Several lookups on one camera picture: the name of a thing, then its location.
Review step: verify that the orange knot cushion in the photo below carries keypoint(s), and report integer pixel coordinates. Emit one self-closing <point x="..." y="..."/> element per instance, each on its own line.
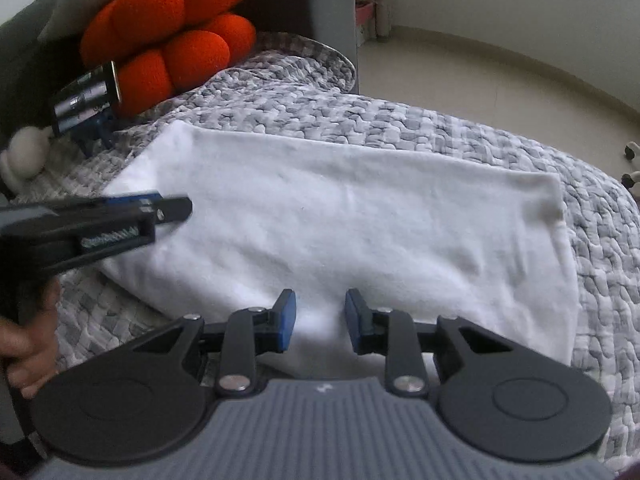
<point x="170" y="40"/>

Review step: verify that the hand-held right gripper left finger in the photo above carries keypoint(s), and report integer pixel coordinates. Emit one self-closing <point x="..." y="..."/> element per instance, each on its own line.
<point x="286" y="320"/>

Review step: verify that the grey checked quilt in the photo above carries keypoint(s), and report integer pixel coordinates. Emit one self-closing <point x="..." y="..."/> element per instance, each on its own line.
<point x="450" y="130"/>

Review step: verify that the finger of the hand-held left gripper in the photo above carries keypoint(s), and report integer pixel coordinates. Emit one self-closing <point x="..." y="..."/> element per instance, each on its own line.
<point x="130" y="199"/>
<point x="172" y="210"/>

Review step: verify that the white plush toy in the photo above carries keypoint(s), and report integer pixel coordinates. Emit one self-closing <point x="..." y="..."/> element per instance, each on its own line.
<point x="22" y="157"/>

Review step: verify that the pink storage box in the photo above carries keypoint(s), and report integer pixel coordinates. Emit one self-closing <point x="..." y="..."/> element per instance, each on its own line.
<point x="364" y="12"/>

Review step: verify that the blue phone stand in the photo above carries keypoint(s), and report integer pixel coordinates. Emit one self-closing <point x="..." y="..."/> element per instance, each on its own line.
<point x="97" y="132"/>

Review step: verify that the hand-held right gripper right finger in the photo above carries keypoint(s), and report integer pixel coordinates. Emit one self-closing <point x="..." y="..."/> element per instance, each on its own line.
<point x="354" y="322"/>

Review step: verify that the smartphone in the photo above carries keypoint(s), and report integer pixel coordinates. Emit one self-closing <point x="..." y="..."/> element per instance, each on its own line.
<point x="85" y="97"/>

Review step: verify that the grey sofa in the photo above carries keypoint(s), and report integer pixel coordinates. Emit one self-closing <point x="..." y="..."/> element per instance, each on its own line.
<point x="305" y="15"/>

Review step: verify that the plain white garment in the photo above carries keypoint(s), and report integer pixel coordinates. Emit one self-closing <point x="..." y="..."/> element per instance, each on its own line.
<point x="350" y="230"/>

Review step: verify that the person's left hand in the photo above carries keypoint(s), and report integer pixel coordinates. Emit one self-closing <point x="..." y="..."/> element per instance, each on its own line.
<point x="30" y="355"/>

